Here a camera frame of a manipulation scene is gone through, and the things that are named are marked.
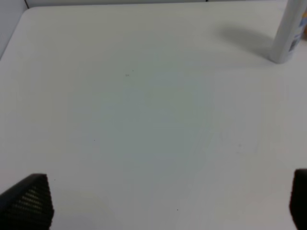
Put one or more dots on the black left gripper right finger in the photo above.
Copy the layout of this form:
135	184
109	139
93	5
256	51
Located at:
298	199

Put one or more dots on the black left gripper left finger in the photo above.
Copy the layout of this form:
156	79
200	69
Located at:
27	205

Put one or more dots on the white blue-capped shampoo bottle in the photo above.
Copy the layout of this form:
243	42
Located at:
290	31

